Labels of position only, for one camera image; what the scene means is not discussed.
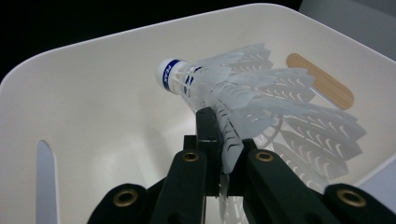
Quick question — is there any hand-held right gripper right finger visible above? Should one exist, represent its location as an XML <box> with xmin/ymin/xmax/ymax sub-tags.
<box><xmin>228</xmin><ymin>138</ymin><xmax>260</xmax><ymax>198</ymax></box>

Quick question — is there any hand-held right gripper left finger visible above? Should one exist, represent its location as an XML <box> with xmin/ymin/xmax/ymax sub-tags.
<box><xmin>182</xmin><ymin>106</ymin><xmax>224</xmax><ymax>198</ymax></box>

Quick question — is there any white shuttlecock with blue band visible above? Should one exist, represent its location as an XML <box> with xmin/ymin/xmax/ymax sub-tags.
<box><xmin>156</xmin><ymin>42</ymin><xmax>273</xmax><ymax>95</ymax></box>
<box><xmin>183</xmin><ymin>66</ymin><xmax>316</xmax><ymax>107</ymax></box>
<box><xmin>192</xmin><ymin>92</ymin><xmax>359</xmax><ymax>217</ymax></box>

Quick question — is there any white plastic storage bin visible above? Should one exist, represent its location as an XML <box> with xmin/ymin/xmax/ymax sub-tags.
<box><xmin>0</xmin><ymin>3</ymin><xmax>396</xmax><ymax>224</ymax></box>

